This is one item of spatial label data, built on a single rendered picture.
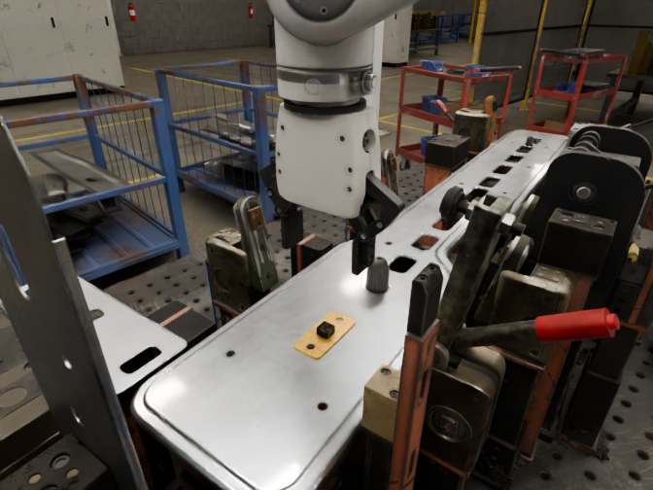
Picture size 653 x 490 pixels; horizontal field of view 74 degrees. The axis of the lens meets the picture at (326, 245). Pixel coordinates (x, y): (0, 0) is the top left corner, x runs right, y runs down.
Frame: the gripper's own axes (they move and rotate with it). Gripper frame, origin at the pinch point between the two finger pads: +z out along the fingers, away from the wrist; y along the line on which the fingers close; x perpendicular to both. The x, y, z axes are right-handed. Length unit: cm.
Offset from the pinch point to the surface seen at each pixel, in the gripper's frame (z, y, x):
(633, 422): 42, -38, -41
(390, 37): 48, 513, -979
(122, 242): 95, 197, -77
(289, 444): 11.9, -6.0, 14.2
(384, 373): 5.6, -11.5, 7.3
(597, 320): -2.5, -25.3, 0.8
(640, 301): 11.8, -30.5, -29.4
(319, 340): 11.6, -0.2, 1.7
